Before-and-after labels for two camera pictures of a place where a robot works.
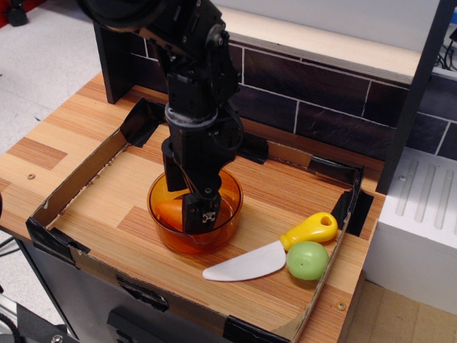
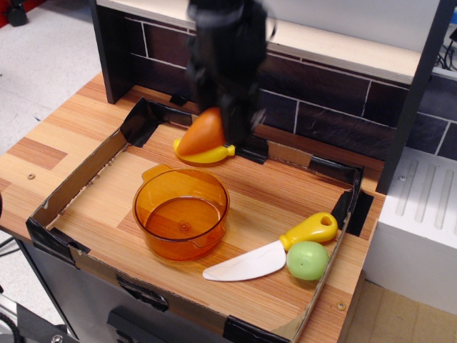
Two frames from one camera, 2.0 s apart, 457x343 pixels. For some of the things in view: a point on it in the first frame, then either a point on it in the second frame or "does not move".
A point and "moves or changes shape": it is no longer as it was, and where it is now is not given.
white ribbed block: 413,248 does not move
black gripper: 205,145 to 226,58
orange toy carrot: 171,211 moves or changes shape
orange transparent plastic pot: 166,213 moves or changes shape
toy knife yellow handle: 270,258 does not move
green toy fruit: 306,260 does not move
